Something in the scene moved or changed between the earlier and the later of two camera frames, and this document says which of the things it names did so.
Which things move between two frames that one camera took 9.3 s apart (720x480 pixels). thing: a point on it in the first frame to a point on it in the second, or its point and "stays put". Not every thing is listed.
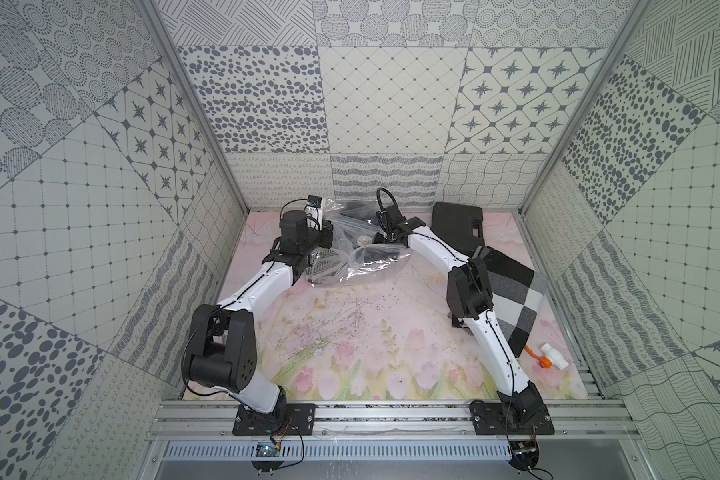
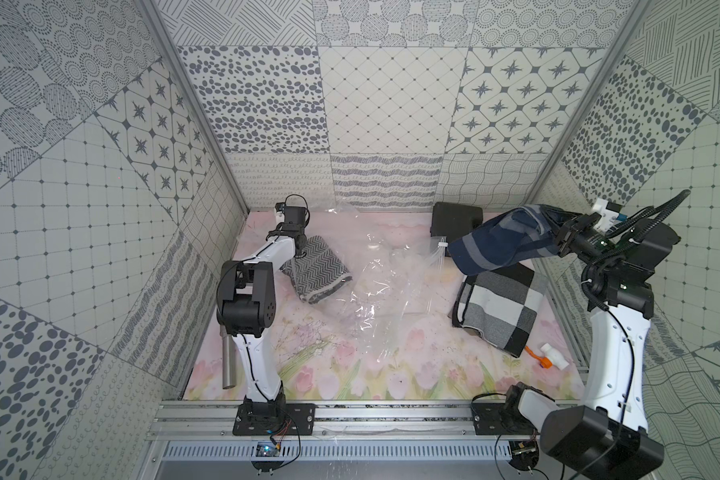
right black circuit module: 525,454 stays put
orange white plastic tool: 551,357 stays put
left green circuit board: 267,450 stays put
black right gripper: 380,237 to 574,227
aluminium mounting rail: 192,418 stays put
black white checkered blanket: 517,294 stays put
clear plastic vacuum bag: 353,255 to 389,280
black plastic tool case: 459,225 stays put
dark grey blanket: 367,254 to 529,231
